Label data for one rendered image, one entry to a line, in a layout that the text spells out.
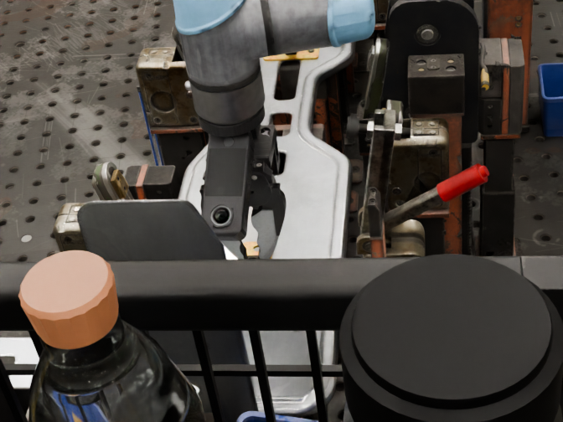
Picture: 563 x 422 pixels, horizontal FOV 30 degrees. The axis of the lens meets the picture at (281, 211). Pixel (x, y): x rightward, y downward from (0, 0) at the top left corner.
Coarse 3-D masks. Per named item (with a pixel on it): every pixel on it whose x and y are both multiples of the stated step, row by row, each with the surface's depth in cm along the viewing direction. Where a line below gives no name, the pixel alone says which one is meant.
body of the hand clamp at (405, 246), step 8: (400, 224) 119; (408, 224) 119; (416, 224) 119; (392, 232) 118; (400, 232) 118; (408, 232) 118; (416, 232) 118; (424, 232) 120; (392, 240) 117; (400, 240) 117; (408, 240) 117; (416, 240) 117; (424, 240) 118; (392, 248) 116; (400, 248) 116; (408, 248) 116; (416, 248) 116; (424, 248) 118; (368, 256) 116; (392, 256) 116; (400, 256) 116; (408, 256) 116; (416, 256) 115
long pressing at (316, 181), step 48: (336, 48) 158; (288, 144) 141; (192, 192) 136; (288, 192) 134; (336, 192) 132; (288, 240) 127; (336, 240) 125; (288, 336) 115; (336, 336) 114; (288, 384) 110
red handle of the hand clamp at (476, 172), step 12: (468, 168) 111; (480, 168) 110; (456, 180) 111; (468, 180) 110; (480, 180) 110; (432, 192) 113; (444, 192) 112; (456, 192) 111; (408, 204) 114; (420, 204) 113; (432, 204) 113; (384, 216) 116; (396, 216) 115; (408, 216) 114
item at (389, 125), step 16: (384, 112) 108; (352, 128) 107; (368, 128) 107; (384, 128) 106; (400, 128) 107; (384, 144) 107; (384, 160) 108; (368, 176) 110; (384, 176) 110; (368, 192) 111; (384, 192) 111; (384, 208) 113; (368, 224) 115
